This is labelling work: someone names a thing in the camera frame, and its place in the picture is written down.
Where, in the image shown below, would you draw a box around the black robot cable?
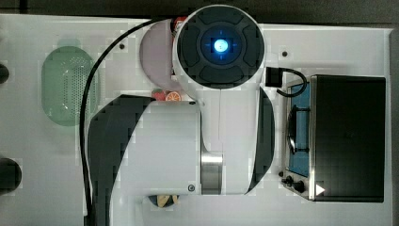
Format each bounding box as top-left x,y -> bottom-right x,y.
79,17 -> 173,226

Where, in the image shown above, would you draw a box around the black cylinder post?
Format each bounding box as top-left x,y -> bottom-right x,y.
0,64 -> 9,84
0,158 -> 22,195

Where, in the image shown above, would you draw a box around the grey round plate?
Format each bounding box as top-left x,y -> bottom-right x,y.
139,19 -> 182,91

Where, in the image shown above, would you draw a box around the red toy strawberry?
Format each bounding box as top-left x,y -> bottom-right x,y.
152,89 -> 167,101

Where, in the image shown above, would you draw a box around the red ketchup bottle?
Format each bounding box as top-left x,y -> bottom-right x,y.
170,16 -> 186,33

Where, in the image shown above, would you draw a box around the black camera box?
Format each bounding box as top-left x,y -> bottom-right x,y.
265,67 -> 282,88

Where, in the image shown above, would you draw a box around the beige toy dumplings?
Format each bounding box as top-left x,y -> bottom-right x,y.
156,195 -> 179,208

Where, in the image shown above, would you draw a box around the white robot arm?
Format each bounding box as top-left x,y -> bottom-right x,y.
88,5 -> 274,226

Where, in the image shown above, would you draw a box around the green perforated colander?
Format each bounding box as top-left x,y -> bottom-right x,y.
41,39 -> 94,126

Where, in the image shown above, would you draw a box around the black cylinder post upper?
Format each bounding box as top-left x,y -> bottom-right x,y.
0,64 -> 9,84

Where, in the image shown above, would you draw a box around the blue bowl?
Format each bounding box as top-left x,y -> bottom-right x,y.
148,194 -> 180,208

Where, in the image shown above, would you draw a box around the black cylinder post lower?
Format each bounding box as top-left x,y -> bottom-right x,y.
0,158 -> 22,195

